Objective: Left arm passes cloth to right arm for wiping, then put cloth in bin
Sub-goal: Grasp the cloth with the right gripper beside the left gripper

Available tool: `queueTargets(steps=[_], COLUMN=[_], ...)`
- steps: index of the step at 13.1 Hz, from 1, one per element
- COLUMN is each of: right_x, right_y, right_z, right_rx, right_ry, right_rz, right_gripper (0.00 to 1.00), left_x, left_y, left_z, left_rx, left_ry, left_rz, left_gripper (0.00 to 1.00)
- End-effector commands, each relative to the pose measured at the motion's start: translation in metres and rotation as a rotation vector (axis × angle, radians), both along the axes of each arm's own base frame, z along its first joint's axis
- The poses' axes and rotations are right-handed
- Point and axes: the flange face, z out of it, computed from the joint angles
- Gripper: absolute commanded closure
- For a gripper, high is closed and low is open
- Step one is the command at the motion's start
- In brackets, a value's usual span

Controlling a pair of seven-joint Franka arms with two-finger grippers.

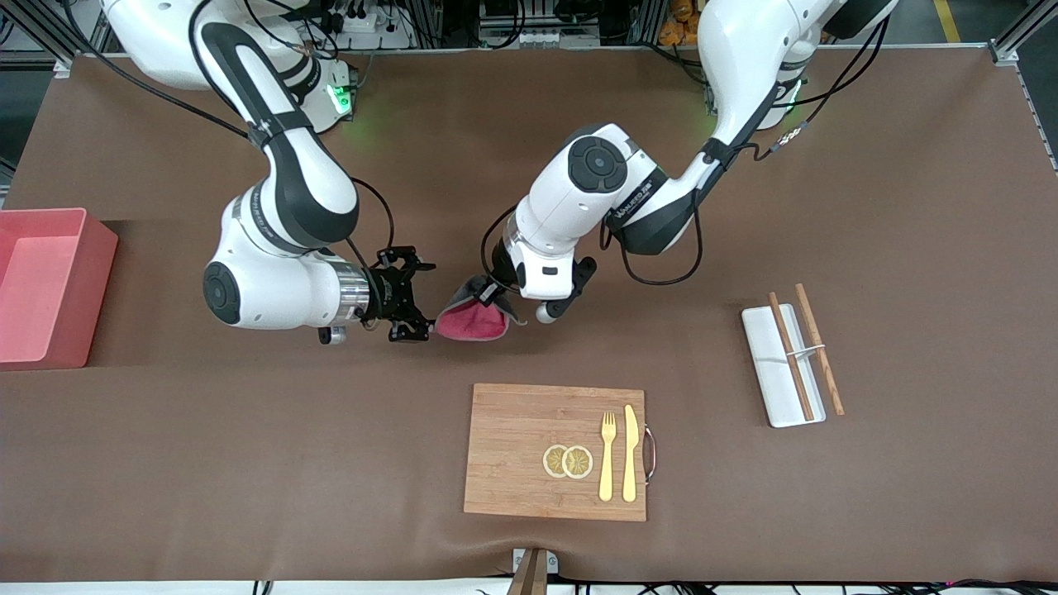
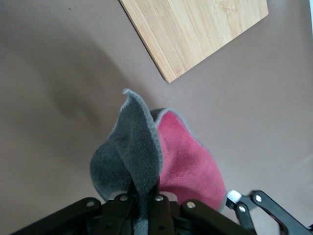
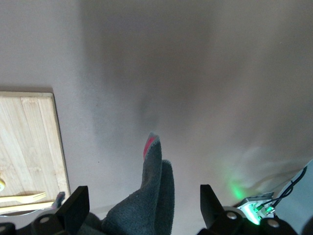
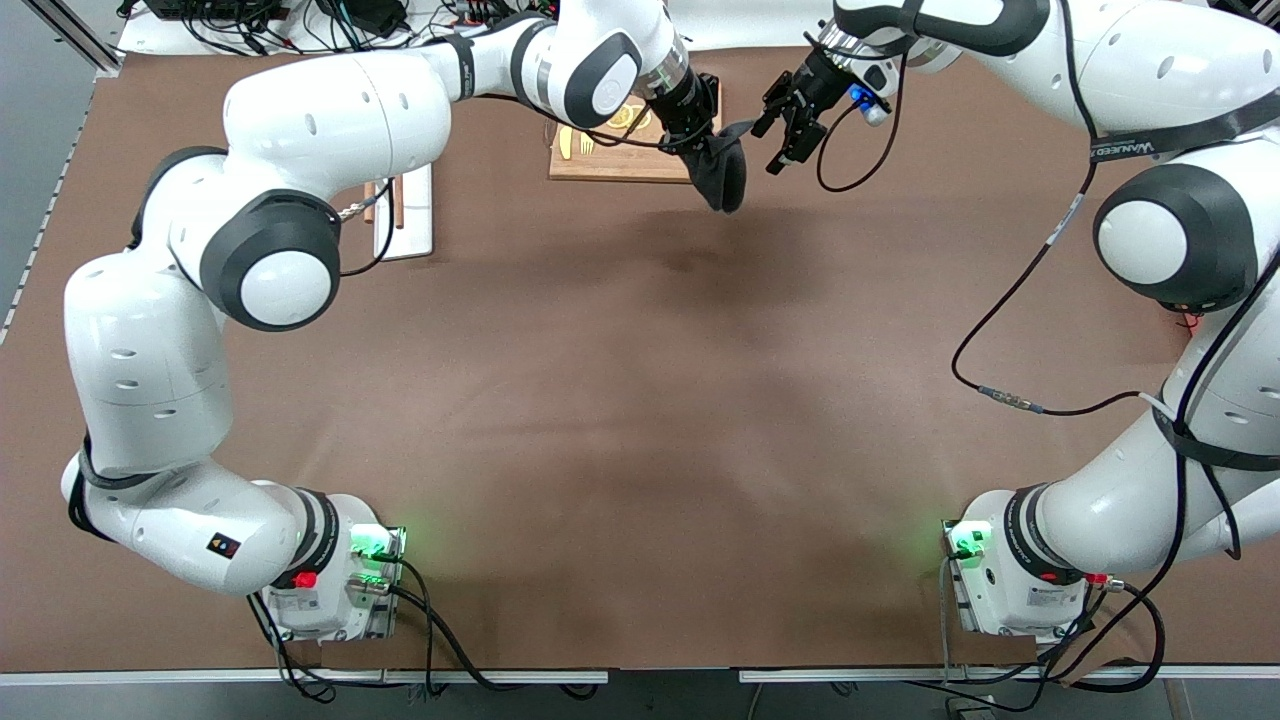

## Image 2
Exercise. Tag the wooden cutting board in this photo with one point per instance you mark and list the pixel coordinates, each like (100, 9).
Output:
(195, 31)

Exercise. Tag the grey and pink cloth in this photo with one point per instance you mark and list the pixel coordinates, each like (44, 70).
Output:
(137, 147)

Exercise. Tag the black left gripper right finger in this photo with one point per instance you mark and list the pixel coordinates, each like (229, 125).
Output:
(185, 220)

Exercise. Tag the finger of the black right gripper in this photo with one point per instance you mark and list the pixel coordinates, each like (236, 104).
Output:
(269, 210)

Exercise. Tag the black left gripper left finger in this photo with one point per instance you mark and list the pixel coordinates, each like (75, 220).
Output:
(107, 220)

